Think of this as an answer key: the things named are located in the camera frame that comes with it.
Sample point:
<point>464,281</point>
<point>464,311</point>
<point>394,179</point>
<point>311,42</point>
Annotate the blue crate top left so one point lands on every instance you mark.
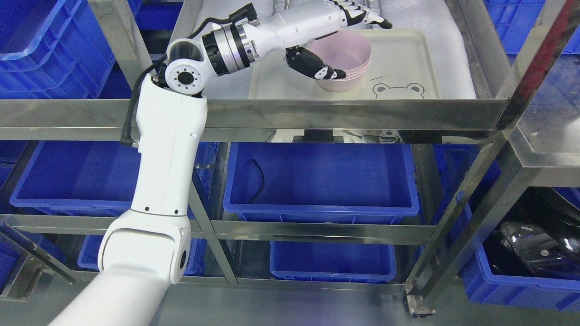
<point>52,49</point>

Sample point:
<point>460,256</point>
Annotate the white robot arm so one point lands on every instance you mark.
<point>145,250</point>

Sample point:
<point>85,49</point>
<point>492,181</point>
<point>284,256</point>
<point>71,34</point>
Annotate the blue bin holding helmet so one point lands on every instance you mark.
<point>484,284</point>

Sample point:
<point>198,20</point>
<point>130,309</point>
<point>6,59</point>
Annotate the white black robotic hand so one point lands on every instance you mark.
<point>293,28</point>

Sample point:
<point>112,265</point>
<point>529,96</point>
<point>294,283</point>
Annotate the blue bin middle shelf centre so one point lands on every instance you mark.
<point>345,183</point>

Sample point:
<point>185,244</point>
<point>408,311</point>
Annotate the cream bear tray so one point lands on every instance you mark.
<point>399,68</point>

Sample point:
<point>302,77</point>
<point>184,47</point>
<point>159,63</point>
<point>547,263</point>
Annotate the black helmet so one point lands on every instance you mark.
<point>539,236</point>

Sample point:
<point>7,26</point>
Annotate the pink bowl stack on tray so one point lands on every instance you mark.
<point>352,80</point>

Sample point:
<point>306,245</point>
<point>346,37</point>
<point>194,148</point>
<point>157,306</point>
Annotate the blue bin left shelf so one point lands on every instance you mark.
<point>68,178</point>

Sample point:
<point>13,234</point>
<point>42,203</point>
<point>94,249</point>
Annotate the steel shelf rack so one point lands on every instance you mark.
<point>505,93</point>

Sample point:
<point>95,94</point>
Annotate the blue bin shelf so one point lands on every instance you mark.
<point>68,178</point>
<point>345,183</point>
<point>333,262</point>

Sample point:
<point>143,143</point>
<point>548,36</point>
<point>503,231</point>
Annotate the pink ikea bowl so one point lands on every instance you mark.
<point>345,50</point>

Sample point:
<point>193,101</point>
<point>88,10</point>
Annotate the blue bin bottom shelf centre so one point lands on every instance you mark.
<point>333,262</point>

